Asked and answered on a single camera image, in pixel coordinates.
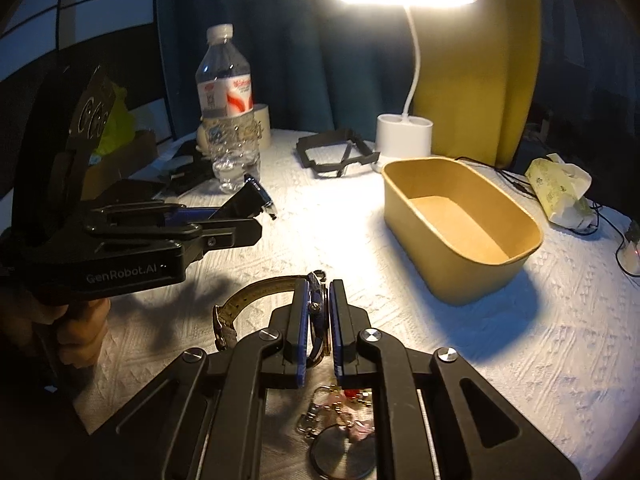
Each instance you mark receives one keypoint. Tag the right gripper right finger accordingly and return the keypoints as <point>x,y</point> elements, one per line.
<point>356,360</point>

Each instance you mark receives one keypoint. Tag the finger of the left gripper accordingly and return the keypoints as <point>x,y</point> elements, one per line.
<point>195,214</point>
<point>210,239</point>

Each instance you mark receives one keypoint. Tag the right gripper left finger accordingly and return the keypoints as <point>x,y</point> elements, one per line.
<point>284,362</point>

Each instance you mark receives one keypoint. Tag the gold strap wristwatch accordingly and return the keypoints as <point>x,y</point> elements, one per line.
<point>224,316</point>

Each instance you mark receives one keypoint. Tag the black strap wristwatch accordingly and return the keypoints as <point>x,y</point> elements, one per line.
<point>249,202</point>

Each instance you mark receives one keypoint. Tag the keychain with round pendant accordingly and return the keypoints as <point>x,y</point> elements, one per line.
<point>339,429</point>

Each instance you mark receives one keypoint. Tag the left hand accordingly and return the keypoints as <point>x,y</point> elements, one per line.
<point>80,338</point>

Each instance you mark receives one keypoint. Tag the clear plastic water bottle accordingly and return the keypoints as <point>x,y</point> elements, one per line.
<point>225,93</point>

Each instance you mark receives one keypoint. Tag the white mug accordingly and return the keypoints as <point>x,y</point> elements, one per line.
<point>261,116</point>

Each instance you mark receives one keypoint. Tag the tan paper tray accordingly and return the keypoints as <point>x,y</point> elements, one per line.
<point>466,237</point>

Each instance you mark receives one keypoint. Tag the tissue pack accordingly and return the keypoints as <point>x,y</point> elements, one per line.
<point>561,190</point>

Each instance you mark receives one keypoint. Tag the yellow chair back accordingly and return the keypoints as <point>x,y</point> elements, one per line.
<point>479,65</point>

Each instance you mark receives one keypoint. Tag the black rectangular frame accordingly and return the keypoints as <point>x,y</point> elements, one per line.
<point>331,153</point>

